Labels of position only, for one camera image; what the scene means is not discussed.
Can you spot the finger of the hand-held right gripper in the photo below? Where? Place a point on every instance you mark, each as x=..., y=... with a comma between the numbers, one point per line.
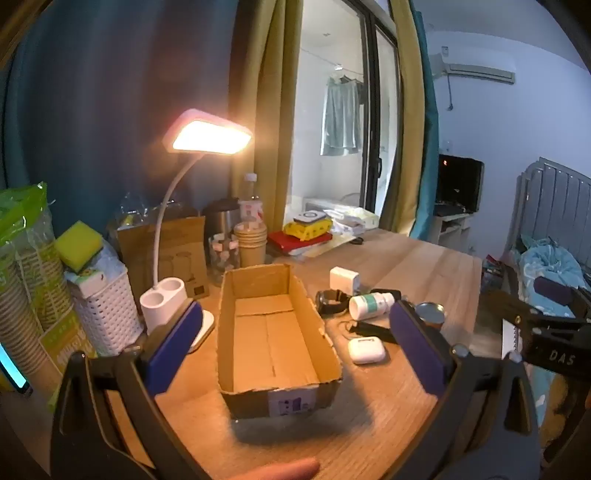
x=554, y=290
x=517, y=307

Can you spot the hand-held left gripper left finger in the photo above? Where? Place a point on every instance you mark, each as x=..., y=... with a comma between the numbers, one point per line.
x=178, y=341

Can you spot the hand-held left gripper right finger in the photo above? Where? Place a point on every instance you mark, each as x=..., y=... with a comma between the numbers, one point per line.
x=415, y=350

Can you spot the red can gold lid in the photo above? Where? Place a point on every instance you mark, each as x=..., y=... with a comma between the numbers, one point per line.
x=429, y=316

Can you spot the black rectangular case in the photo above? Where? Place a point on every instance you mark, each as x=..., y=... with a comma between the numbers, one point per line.
x=374, y=331

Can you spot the white earbuds case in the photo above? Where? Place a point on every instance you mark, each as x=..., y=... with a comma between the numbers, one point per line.
x=367, y=350

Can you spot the white pill bottle green label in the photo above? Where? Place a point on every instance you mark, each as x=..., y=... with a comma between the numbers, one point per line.
x=369, y=305

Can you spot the cardboard box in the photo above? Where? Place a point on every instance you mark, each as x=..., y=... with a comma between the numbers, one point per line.
x=277, y=332

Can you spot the white wall charger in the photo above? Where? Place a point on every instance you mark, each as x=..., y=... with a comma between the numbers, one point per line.
x=344, y=279

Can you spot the light blue blanket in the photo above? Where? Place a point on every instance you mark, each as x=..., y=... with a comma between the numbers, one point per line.
x=549, y=263

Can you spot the white desk lamp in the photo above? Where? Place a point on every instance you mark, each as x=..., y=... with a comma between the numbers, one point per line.
x=162, y=302

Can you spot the printed bed sheet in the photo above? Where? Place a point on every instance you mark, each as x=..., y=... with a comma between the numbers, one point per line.
x=542, y=401

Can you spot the white plastic woven basket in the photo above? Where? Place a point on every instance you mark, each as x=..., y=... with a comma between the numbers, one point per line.
x=108, y=314

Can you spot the grey padded headboard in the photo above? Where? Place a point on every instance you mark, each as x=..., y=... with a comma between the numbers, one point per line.
x=554, y=207

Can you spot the brown cardboard lamp package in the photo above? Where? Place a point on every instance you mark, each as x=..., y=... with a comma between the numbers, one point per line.
x=180, y=249

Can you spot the floral printed glass jar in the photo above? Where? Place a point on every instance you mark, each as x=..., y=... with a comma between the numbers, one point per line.
x=224, y=261

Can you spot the white television stand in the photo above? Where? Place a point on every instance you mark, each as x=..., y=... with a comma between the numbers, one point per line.
x=455, y=230

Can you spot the stack of kraft paper cups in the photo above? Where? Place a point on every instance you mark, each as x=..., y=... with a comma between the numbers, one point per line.
x=251, y=251

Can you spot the stainless steel thermos mug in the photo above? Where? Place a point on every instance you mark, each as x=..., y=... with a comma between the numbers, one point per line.
x=221, y=221

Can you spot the black television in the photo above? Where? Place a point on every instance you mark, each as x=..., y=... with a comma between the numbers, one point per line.
x=457, y=184

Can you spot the yellow green sponge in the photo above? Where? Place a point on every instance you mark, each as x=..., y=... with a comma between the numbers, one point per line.
x=78, y=244

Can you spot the pale yellow tissue pack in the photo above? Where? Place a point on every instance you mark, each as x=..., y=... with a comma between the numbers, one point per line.
x=367, y=218

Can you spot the white tissue pack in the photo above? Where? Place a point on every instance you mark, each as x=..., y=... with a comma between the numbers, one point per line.
x=346, y=225

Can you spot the red book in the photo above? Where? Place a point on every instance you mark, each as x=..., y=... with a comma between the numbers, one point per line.
x=281, y=241

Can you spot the clear plastic water bottle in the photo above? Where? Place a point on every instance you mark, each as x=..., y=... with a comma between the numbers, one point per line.
x=251, y=203

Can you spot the paper cups in green wrapper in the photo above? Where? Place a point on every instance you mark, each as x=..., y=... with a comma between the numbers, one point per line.
x=27, y=286

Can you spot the yellow printed packet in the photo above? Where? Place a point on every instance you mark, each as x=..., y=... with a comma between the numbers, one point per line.
x=309, y=230

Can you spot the dark device with cyan light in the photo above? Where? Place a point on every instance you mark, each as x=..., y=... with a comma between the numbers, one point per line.
x=14, y=369

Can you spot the flat white device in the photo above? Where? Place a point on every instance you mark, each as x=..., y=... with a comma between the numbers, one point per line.
x=309, y=217

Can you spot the teal curtain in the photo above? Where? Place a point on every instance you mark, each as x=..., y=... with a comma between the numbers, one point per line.
x=427, y=161

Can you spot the white air conditioner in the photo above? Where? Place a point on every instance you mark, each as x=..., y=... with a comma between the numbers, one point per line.
x=480, y=71

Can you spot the black-framed glass door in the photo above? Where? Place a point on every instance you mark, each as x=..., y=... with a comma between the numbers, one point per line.
x=371, y=115

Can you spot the hanging grey garment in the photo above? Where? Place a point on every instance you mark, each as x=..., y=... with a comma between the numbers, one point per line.
x=340, y=115

